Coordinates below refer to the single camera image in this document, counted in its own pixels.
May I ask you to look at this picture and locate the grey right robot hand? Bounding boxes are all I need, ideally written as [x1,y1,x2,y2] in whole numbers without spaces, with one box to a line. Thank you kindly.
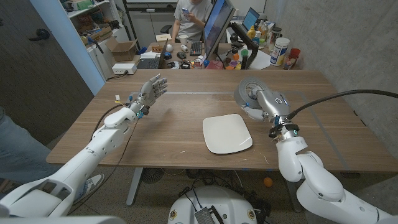
[241,88,292,124]

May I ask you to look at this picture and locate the open cardboard box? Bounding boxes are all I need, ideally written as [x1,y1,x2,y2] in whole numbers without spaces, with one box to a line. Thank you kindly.
[104,37,139,62]

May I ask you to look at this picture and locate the seated person grey shirt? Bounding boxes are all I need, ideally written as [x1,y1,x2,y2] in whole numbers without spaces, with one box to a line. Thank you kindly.
[170,0,214,43]

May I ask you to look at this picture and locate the white power box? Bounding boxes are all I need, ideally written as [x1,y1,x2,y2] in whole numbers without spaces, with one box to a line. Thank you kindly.
[111,63,137,75]

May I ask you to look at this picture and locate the white robot torso base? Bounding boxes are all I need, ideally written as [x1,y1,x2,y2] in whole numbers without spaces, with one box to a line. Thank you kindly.
[167,185,258,224]

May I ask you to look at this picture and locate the black open laptop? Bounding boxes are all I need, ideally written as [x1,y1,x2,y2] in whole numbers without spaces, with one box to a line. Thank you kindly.
[136,39,169,70]

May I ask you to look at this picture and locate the black keyboard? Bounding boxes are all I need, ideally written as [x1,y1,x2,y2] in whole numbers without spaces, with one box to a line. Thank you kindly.
[189,40,203,57]

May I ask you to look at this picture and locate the white labelled canister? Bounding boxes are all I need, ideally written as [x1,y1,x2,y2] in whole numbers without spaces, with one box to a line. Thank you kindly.
[269,37,290,67]

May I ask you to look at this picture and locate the large computer monitor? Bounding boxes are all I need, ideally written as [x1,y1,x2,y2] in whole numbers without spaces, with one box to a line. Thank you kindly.
[203,0,236,60]

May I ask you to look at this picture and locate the grey duct tape roll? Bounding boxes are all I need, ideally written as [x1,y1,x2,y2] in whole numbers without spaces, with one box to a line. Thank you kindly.
[233,77,273,110]

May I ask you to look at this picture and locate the red lidded jar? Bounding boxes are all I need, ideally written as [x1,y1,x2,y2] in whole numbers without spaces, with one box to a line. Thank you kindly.
[283,47,302,70]

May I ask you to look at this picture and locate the grey table leg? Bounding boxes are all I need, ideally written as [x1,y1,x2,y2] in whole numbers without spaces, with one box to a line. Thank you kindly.
[126,167,144,207]
[285,180,303,213]

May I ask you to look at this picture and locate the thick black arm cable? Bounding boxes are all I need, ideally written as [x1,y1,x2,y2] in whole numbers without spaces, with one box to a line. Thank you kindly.
[285,89,398,121]
[90,103,125,142]

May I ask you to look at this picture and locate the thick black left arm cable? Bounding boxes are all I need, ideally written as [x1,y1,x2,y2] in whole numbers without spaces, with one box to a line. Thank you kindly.
[90,103,125,142]

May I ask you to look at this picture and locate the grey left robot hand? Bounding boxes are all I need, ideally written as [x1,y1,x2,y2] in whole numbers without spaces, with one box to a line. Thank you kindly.
[129,73,169,116]

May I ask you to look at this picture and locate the white shelf unit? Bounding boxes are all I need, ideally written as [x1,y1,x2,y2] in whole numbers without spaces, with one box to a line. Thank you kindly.
[58,0,131,80]

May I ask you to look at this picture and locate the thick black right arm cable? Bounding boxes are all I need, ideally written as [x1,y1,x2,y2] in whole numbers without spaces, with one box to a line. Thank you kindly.
[285,89,398,121]

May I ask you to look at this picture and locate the black door handle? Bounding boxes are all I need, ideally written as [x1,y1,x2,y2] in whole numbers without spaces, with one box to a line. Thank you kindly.
[28,28,50,42]

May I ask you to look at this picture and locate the open laptop blue screen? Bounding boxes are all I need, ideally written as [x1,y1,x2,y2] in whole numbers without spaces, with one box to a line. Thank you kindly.
[241,7,261,32]

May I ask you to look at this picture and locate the standing person blue jeans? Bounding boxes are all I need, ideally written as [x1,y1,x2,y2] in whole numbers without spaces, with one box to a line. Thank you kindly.
[0,107,105,206]

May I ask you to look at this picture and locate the dark jar black lid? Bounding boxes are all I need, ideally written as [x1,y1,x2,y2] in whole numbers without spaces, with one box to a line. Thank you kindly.
[271,27,282,47]

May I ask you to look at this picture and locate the pink box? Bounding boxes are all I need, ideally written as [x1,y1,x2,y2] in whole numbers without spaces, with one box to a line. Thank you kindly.
[205,60,224,70]

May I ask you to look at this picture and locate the white paper plate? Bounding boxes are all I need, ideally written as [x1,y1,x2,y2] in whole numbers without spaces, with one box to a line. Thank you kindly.
[202,113,254,155]

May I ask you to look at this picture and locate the black round fan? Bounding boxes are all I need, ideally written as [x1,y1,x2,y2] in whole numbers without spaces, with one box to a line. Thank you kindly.
[141,167,165,184]

